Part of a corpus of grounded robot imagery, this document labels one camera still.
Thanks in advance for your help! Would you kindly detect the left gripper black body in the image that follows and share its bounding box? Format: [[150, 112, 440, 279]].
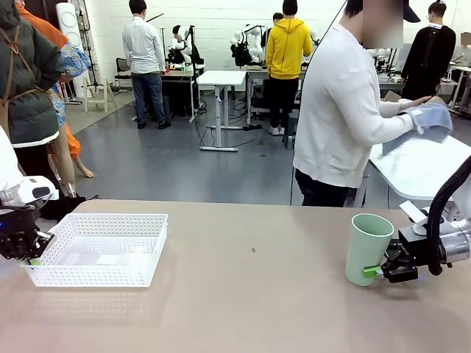
[[0, 207, 40, 240]]

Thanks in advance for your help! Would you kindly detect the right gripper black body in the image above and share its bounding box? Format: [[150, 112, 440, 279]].
[[398, 224, 442, 268]]

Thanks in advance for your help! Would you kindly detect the pale green cup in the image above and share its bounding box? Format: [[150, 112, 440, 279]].
[[344, 213, 395, 288]]

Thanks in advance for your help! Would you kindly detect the white perforated plastic basket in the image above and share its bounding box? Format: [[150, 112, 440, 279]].
[[21, 213, 169, 288]]

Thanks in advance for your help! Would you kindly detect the light blue cloth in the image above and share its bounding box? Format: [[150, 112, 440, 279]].
[[380, 102, 453, 159]]

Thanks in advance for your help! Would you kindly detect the person's right forearm white sleeve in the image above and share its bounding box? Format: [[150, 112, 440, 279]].
[[378, 101, 419, 144]]

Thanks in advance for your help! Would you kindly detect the person's left hand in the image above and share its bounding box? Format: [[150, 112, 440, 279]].
[[403, 95, 433, 107]]

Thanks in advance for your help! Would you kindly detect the white rounded side table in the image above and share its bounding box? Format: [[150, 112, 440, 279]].
[[362, 130, 471, 229]]

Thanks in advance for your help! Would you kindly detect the person in green jacket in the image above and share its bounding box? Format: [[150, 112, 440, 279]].
[[0, 0, 88, 224]]

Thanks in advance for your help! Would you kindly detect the white wooden step stool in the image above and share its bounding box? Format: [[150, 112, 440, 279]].
[[81, 76, 118, 113]]

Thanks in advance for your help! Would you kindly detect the person in white sweater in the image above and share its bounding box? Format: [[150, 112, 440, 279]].
[[292, 0, 421, 207]]

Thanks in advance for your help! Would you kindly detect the grey plastic stool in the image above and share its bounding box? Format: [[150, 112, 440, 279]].
[[282, 112, 297, 150]]

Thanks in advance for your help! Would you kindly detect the figure in orange blue clothes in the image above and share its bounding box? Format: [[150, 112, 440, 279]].
[[16, 1, 95, 192]]

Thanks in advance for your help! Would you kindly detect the white desk with thin legs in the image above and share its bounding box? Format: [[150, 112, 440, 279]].
[[439, 65, 471, 118]]

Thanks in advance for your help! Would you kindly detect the black mesh chair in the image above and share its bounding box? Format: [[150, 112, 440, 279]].
[[114, 57, 133, 89]]

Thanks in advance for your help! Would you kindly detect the person in black coat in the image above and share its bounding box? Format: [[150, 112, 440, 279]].
[[400, 0, 457, 106]]

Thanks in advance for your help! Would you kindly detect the seated person in pale top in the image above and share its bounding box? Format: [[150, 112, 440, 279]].
[[450, 32, 471, 67]]

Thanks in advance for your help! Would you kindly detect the white tower fan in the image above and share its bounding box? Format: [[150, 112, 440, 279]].
[[55, 2, 91, 99]]

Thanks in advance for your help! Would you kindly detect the wooden top background desk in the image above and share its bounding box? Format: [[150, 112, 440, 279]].
[[160, 64, 205, 124]]

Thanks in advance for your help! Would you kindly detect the man in white shirt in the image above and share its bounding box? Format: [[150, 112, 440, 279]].
[[121, 0, 172, 130]]

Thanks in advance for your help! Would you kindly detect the man in yellow hoodie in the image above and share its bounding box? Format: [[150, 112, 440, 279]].
[[265, 0, 314, 136]]

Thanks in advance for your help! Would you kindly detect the white height-adjustable desk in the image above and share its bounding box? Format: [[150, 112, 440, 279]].
[[196, 69, 247, 152]]

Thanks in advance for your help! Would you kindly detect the white background robot black stand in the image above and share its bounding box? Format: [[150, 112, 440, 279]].
[[167, 24, 203, 65]]

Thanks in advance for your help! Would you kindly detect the white background robot dark jacket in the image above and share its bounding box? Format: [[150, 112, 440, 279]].
[[230, 24, 266, 67]]

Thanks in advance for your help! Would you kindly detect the person in dark clothes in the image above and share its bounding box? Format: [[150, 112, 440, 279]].
[[261, 12, 284, 49]]

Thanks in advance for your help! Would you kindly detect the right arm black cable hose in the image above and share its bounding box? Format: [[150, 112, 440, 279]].
[[426, 156, 471, 277]]

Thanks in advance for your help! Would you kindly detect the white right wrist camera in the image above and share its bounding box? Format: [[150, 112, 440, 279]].
[[399, 200, 431, 236]]

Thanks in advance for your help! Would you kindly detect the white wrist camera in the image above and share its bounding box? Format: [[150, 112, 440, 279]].
[[16, 175, 60, 202], [399, 200, 431, 236]]

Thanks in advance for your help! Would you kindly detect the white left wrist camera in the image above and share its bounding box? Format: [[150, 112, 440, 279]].
[[16, 175, 60, 202]]

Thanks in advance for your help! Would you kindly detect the grey frame background desk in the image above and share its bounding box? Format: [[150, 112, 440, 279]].
[[244, 65, 314, 126]]

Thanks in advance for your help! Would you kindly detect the thin black hanging cable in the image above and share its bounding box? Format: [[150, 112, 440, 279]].
[[289, 0, 349, 206]]

